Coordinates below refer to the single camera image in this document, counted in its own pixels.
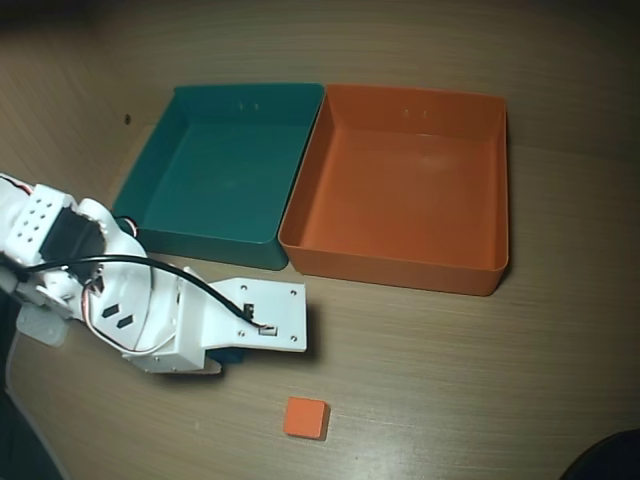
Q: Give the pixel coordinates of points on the blue cube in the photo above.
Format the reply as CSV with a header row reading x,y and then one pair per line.
x,y
232,357

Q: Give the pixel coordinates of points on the translucent white robot base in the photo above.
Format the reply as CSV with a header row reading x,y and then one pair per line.
x,y
42,330

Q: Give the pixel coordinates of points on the orange cube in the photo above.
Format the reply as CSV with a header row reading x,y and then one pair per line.
x,y
305,417

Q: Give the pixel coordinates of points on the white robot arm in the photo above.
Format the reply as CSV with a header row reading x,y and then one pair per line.
x,y
35,225

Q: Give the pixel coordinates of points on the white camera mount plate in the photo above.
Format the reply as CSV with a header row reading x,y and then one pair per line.
x,y
275,310

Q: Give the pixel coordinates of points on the orange plastic box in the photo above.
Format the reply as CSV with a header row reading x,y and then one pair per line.
x,y
400,200

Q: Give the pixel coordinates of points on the black round object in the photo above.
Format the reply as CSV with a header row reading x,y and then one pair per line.
x,y
610,460

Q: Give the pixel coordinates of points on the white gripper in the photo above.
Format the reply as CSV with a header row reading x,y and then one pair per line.
x,y
186,356

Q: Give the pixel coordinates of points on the teal plastic box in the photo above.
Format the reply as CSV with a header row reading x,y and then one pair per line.
x,y
220,170

